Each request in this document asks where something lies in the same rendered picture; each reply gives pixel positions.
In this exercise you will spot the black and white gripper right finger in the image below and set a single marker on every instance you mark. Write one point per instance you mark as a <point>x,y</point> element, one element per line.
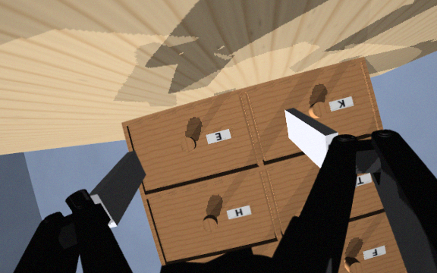
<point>314,241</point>

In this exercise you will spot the brown wooden chest of drawers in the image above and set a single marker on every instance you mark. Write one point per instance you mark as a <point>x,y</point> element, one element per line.
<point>238,172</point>

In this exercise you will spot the brown wooden drawer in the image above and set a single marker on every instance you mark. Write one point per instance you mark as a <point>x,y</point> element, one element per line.
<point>291,184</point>
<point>337,98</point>
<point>233,212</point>
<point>371,247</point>
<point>266,252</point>
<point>195,142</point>

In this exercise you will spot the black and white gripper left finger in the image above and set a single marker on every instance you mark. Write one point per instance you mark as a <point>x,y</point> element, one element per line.
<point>53,247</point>

